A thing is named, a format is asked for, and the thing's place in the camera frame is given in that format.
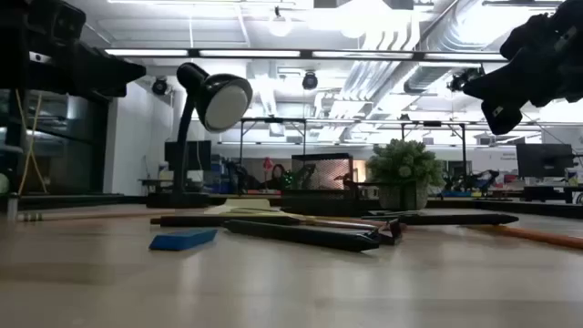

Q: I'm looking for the green artificial potted plant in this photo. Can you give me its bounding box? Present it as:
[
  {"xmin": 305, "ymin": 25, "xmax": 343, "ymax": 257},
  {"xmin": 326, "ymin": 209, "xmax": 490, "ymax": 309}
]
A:
[{"xmin": 365, "ymin": 138, "xmax": 445, "ymax": 210}]

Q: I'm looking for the black desk lamp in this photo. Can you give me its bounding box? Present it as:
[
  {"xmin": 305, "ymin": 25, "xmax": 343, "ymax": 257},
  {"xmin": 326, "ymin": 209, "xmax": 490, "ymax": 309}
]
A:
[{"xmin": 146, "ymin": 62, "xmax": 254, "ymax": 210}]

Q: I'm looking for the black ceiling spotlight cluster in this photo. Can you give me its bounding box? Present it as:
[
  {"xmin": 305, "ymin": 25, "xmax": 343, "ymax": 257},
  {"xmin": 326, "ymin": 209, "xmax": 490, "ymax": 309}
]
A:
[{"xmin": 447, "ymin": 66, "xmax": 486, "ymax": 92}]

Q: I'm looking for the dark computer monitor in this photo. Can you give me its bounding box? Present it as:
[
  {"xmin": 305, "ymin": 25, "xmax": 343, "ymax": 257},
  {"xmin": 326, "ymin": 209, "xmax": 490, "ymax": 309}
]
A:
[
  {"xmin": 516, "ymin": 143, "xmax": 576, "ymax": 179},
  {"xmin": 164, "ymin": 139, "xmax": 213, "ymax": 173}
]

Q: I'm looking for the black mesh desk organizer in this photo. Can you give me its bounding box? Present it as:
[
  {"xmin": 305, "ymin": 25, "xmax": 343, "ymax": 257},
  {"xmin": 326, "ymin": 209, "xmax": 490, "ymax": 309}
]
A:
[{"xmin": 280, "ymin": 152, "xmax": 429, "ymax": 218}]

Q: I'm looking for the natural wood pencil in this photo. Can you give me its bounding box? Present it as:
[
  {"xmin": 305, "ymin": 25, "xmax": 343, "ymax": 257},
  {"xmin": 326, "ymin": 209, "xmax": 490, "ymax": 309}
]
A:
[{"xmin": 15, "ymin": 208, "xmax": 177, "ymax": 223}]

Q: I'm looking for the yellow sticky note pad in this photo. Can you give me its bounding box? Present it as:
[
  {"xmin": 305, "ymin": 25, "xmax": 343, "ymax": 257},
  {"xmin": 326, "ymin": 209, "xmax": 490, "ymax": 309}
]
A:
[{"xmin": 203, "ymin": 199, "xmax": 274, "ymax": 216}]

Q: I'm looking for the overhead light bar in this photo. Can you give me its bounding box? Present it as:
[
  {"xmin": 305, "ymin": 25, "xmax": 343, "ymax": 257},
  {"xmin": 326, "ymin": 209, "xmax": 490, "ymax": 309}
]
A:
[{"xmin": 104, "ymin": 47, "xmax": 509, "ymax": 64}]

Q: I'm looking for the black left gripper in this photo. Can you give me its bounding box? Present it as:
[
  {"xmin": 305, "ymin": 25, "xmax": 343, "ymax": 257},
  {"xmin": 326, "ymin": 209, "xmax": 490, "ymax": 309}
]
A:
[{"xmin": 0, "ymin": 0, "xmax": 148, "ymax": 98}]

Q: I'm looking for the blue eraser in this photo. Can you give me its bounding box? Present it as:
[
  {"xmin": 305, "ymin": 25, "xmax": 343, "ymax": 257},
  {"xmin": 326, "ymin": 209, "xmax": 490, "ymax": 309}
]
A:
[{"xmin": 148, "ymin": 228, "xmax": 219, "ymax": 252}]

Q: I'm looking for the person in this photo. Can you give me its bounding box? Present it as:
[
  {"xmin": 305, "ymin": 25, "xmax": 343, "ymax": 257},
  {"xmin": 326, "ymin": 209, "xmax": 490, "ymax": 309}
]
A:
[{"xmin": 266, "ymin": 163, "xmax": 288, "ymax": 190}]

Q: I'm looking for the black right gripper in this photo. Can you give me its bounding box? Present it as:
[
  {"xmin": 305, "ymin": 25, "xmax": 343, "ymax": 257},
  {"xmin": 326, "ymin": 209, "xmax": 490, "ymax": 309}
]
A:
[{"xmin": 462, "ymin": 0, "xmax": 583, "ymax": 137}]

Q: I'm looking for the orange pencil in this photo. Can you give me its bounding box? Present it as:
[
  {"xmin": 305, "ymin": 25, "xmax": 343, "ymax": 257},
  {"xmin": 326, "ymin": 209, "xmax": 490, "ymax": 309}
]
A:
[
  {"xmin": 473, "ymin": 224, "xmax": 583, "ymax": 251},
  {"xmin": 295, "ymin": 217, "xmax": 409, "ymax": 231}
]

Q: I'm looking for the black background rig frame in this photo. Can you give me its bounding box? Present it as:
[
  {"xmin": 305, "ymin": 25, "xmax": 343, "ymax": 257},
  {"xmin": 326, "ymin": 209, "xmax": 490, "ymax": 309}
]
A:
[
  {"xmin": 239, "ymin": 117, "xmax": 307, "ymax": 183},
  {"xmin": 399, "ymin": 119, "xmax": 469, "ymax": 183}
]

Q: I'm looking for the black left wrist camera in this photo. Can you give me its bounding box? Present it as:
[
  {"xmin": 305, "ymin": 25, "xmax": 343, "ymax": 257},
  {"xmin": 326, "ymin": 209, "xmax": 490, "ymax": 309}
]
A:
[{"xmin": 26, "ymin": 0, "xmax": 87, "ymax": 45}]

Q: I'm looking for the black background desk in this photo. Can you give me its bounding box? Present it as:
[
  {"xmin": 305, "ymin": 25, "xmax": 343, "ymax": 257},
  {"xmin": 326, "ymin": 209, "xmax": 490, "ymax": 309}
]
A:
[{"xmin": 522, "ymin": 183, "xmax": 583, "ymax": 205}]

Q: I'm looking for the yellow cable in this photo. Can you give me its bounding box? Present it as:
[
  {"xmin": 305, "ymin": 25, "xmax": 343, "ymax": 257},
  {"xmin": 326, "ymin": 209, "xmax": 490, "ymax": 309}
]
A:
[{"xmin": 15, "ymin": 88, "xmax": 49, "ymax": 197}]

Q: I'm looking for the white pendant bulb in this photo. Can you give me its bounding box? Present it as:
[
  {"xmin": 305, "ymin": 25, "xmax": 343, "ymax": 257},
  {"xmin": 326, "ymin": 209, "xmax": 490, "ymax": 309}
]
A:
[{"xmin": 267, "ymin": 5, "xmax": 293, "ymax": 38}]

